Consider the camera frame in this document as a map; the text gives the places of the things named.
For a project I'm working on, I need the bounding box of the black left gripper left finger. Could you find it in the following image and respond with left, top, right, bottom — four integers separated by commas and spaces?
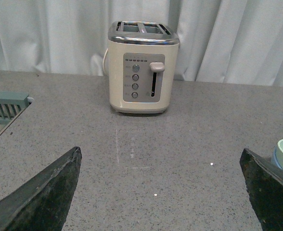
0, 147, 82, 231

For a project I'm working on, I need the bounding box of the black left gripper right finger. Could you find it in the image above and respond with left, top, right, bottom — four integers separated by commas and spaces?
240, 148, 283, 231

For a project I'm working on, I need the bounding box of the white curtain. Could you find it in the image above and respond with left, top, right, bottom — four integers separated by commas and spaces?
0, 0, 283, 86

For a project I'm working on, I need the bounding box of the blue bowl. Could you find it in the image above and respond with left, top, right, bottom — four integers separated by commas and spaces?
271, 146, 282, 169

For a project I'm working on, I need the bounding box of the cream two-slot toaster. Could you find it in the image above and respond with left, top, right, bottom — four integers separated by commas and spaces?
107, 21, 180, 114

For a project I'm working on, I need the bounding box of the green dish rack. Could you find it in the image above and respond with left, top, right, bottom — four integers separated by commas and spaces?
0, 91, 34, 135

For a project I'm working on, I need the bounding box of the white toaster power cord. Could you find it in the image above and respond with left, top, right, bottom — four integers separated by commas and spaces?
102, 50, 110, 77

